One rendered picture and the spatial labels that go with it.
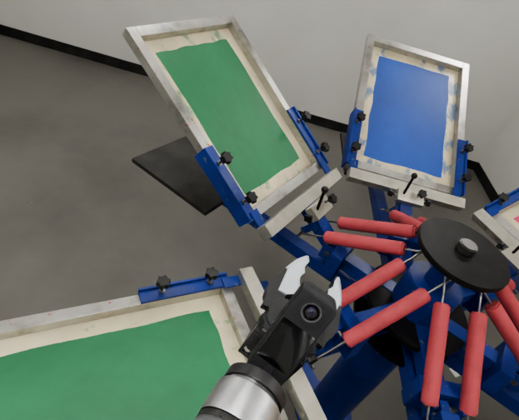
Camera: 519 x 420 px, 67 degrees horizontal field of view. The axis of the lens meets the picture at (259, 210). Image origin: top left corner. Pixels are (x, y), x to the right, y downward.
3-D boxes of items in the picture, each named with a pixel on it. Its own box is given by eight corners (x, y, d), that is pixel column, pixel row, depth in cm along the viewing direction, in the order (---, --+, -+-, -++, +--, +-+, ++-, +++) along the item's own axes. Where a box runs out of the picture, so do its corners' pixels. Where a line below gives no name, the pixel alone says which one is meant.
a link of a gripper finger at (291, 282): (277, 266, 60) (260, 314, 53) (293, 242, 56) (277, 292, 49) (295, 275, 60) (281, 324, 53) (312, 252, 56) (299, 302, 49)
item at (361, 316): (544, 452, 125) (572, 440, 117) (309, 399, 119) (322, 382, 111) (467, 263, 187) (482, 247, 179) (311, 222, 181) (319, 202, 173)
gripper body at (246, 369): (256, 317, 55) (209, 389, 46) (281, 284, 49) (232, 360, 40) (301, 350, 54) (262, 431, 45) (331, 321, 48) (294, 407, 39)
